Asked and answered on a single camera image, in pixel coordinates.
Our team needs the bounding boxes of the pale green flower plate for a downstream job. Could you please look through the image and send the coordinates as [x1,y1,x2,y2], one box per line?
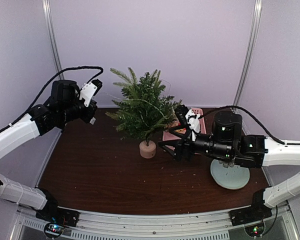
[210,159,250,190]

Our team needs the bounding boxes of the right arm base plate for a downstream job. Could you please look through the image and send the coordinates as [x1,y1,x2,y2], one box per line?
[229,204,272,226]

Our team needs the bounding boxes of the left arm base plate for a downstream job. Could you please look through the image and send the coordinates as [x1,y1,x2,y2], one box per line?
[35,204,80,227]

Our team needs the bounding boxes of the pink plastic basket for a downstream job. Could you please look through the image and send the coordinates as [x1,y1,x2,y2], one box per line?
[162,105,207,141]

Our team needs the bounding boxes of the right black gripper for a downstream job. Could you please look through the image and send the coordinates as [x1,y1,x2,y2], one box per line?
[158,124,234,163]

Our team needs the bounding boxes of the small white battery box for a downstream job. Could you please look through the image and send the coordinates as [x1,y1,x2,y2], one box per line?
[89,117,96,125]

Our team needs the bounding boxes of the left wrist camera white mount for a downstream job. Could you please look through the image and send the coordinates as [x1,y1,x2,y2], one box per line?
[79,79,103,107]

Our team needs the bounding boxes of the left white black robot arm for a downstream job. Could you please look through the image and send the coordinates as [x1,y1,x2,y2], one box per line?
[0,79,103,222]

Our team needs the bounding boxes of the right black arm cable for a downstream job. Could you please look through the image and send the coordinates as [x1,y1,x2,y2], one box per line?
[199,105,300,146]

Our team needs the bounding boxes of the left green circuit board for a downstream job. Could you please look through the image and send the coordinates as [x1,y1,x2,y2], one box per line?
[43,223,65,239]

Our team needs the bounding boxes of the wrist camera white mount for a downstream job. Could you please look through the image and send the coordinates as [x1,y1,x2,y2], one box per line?
[175,105,203,134]
[79,79,103,107]

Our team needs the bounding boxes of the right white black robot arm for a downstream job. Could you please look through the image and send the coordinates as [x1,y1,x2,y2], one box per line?
[158,106,300,221]

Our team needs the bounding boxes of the small green christmas tree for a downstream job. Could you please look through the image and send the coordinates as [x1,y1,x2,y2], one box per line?
[106,67,182,146]

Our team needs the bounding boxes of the round wooden tree base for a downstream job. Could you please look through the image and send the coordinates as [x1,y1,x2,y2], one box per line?
[139,140,156,159]

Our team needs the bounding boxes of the front aluminium rail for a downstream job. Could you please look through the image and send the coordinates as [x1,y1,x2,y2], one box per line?
[14,194,296,240]

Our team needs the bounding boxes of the green circuit board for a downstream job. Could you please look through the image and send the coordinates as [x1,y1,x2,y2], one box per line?
[43,223,65,239]
[244,223,265,238]

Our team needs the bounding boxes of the aluminium frame post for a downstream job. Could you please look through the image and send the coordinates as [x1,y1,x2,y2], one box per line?
[233,0,263,108]
[42,0,62,72]

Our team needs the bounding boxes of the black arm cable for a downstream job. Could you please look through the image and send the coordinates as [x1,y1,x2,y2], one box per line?
[199,105,300,146]
[0,66,105,141]

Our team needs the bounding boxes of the thin wire string lights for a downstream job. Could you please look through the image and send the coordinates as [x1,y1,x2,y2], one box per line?
[104,77,182,123]

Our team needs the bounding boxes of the left aluminium frame post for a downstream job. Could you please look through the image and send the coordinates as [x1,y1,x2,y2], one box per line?
[42,0,62,72]

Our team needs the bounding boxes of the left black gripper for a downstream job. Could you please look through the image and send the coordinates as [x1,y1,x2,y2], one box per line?
[60,98,98,124]

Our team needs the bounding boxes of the right green circuit board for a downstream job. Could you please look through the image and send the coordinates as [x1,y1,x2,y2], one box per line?
[244,223,265,238]

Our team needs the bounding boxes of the right aluminium frame post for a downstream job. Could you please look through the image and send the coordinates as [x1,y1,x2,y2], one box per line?
[233,0,263,108]

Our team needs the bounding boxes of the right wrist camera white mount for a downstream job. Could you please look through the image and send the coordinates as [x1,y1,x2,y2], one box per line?
[175,105,203,134]

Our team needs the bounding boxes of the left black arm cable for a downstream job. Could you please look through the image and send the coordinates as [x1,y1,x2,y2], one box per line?
[0,66,105,141]

